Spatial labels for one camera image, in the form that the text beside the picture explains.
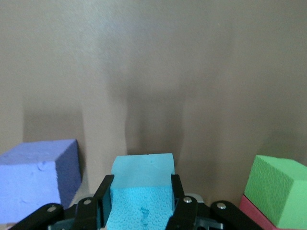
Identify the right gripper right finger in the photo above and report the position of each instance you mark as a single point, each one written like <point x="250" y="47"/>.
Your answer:
<point x="189" y="210"/>

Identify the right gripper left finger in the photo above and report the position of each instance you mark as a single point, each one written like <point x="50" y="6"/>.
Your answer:
<point x="88" y="210"/>

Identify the red foam cube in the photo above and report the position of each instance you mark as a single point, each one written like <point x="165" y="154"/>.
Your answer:
<point x="251" y="213"/>

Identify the blue foam cube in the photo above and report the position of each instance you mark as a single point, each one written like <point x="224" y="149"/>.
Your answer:
<point x="144" y="167"/>

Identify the green foam cube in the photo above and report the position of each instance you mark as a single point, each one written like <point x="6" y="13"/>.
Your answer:
<point x="275" y="191"/>

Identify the purple foam cube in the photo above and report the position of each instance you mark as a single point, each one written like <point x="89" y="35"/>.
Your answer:
<point x="28" y="179"/>

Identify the brown table cover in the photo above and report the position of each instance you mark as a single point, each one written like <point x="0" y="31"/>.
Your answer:
<point x="144" y="60"/>

